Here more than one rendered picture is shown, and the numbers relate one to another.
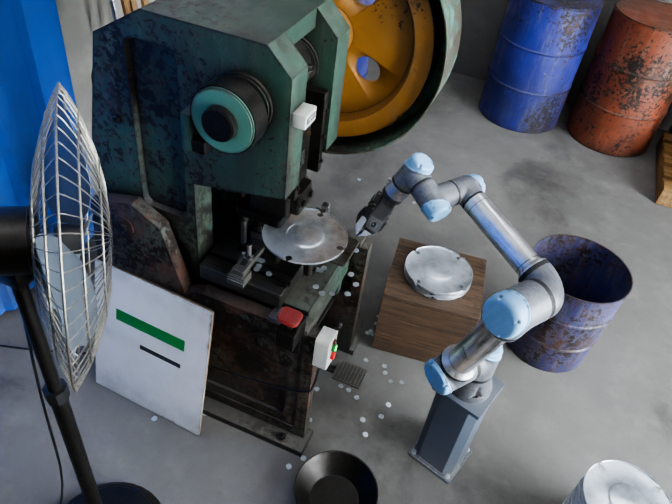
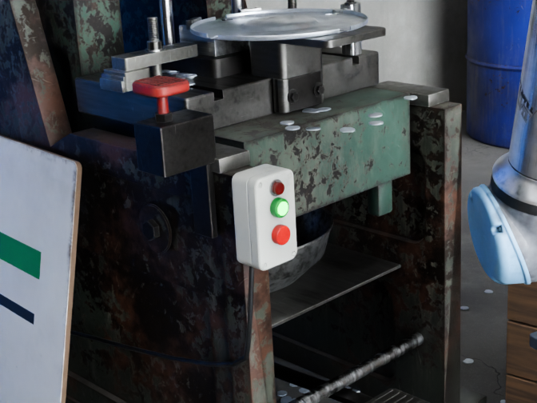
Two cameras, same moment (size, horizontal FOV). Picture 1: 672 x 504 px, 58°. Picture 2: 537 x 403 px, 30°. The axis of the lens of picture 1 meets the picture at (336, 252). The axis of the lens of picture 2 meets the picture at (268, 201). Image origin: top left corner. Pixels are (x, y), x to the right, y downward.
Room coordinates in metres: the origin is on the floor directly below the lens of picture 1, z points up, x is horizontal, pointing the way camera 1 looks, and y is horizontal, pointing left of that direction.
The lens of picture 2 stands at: (0.12, -0.68, 1.03)
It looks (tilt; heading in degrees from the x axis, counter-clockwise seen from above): 18 degrees down; 30
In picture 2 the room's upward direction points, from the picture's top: 3 degrees counter-clockwise
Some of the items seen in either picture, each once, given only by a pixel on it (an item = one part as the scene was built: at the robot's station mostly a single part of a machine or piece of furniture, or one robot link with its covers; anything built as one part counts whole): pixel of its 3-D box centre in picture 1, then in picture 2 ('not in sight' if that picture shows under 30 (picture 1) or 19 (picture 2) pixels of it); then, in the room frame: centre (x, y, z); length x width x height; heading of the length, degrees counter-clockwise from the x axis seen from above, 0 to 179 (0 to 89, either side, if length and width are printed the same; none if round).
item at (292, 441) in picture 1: (198, 325); (73, 227); (1.38, 0.44, 0.45); 0.92 x 0.12 x 0.90; 73
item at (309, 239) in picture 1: (305, 234); (279, 23); (1.56, 0.11, 0.78); 0.29 x 0.29 x 0.01
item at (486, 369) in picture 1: (480, 354); not in sight; (1.29, -0.51, 0.62); 0.13 x 0.12 x 0.14; 128
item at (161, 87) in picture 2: (289, 323); (162, 107); (1.21, 0.11, 0.72); 0.07 x 0.06 x 0.08; 73
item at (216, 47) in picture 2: (272, 229); (229, 33); (1.59, 0.23, 0.76); 0.15 x 0.09 x 0.05; 163
